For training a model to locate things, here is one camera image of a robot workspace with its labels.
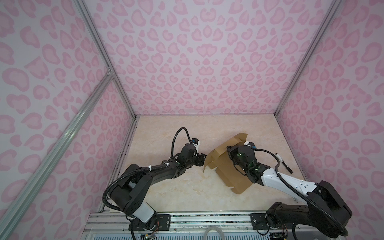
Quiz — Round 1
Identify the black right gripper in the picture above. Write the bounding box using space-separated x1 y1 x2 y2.
225 145 249 173

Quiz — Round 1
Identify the brown cardboard paper box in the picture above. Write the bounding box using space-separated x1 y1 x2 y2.
204 133 253 195

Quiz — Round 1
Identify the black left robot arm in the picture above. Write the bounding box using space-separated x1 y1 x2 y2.
102 144 207 229

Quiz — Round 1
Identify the black marker pen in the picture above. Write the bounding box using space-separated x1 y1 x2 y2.
275 153 294 174

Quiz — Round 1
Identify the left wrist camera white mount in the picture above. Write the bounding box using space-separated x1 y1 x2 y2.
191 138 201 156

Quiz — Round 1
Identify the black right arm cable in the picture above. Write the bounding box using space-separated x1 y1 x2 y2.
254 148 350 238

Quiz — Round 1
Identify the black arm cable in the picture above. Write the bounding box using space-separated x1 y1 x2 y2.
101 126 193 212
254 148 350 238

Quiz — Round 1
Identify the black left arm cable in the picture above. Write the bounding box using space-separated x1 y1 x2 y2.
101 126 193 212

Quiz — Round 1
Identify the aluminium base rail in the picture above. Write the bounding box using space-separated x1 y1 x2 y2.
81 211 327 240

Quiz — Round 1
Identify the aluminium frame post right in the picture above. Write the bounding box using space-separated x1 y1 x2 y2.
274 0 345 119

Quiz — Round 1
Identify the aluminium frame post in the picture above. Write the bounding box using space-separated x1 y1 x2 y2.
274 0 345 119
73 0 137 120

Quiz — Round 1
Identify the aluminium frame post left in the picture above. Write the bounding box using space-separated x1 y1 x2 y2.
73 0 137 120

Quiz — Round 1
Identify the diagonal aluminium frame bar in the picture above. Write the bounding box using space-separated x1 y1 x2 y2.
1 73 115 240

